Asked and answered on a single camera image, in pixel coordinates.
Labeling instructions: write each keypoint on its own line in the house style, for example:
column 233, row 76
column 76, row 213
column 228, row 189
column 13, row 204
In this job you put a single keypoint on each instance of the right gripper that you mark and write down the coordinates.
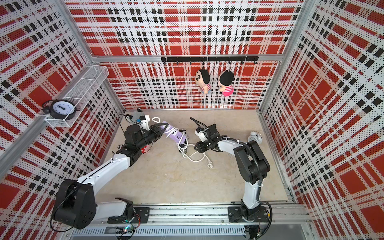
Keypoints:
column 200, row 148

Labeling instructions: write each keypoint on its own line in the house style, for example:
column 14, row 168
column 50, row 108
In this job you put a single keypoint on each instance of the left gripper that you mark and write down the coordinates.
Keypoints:
column 155, row 130

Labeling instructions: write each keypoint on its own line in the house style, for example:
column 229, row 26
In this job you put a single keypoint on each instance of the purple power strip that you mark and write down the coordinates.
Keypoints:
column 174, row 134

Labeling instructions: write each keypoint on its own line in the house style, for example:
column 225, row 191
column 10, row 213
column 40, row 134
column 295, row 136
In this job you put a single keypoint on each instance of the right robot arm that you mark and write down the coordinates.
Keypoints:
column 253, row 167

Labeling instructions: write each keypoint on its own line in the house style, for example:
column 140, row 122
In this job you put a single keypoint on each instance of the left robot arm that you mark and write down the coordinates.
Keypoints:
column 76, row 204

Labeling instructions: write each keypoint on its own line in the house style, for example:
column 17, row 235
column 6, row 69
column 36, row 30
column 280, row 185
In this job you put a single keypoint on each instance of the black power strip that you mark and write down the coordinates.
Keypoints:
column 184, row 132

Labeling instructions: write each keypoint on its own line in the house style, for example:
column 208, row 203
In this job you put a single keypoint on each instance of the pink strawberry plush toy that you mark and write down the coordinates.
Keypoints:
column 146, row 149

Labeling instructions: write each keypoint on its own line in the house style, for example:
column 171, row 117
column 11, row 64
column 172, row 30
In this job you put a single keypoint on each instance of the white alarm clock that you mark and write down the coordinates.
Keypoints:
column 255, row 136

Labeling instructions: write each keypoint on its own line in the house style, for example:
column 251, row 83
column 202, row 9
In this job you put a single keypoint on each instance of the hanging doll striped shirt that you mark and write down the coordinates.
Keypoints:
column 202, row 79

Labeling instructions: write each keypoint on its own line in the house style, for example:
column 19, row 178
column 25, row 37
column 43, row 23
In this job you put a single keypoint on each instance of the hanging doll pink shirt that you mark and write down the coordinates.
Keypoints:
column 226, row 83

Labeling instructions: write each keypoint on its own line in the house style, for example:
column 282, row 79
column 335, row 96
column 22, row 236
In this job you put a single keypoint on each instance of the black alarm clock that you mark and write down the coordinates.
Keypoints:
column 59, row 110

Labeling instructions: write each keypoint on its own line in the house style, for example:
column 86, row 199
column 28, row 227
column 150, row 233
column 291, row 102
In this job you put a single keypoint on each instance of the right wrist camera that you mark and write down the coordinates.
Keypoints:
column 201, row 131

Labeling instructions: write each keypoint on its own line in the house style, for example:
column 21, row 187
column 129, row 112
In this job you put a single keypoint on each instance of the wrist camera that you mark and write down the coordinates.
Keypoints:
column 143, row 121
column 201, row 131

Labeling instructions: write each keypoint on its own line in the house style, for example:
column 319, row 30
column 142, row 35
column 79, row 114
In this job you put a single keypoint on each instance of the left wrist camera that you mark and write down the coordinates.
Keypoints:
column 143, row 121

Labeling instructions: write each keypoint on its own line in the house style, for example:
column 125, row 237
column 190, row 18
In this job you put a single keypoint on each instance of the white wire mesh shelf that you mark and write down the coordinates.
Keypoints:
column 82, row 92

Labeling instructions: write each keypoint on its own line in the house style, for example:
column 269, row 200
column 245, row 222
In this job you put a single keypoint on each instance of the black hook rail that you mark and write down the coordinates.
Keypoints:
column 241, row 59

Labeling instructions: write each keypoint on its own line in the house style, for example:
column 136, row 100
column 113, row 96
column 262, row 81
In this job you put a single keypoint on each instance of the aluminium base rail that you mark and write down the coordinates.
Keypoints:
column 277, row 221

